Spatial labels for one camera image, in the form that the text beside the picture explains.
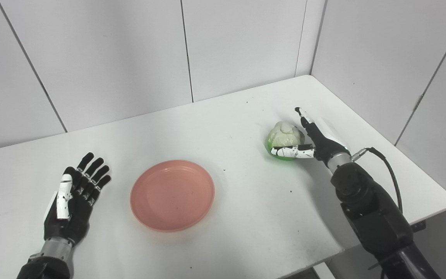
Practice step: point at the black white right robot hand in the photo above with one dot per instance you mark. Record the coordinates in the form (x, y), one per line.
(319, 143)

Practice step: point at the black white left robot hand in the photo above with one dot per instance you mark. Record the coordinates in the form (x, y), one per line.
(76, 209)

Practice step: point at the pink round plate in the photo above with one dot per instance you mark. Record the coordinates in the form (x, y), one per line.
(172, 195)

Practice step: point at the green white toy cabbage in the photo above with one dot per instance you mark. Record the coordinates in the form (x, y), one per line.
(285, 133)

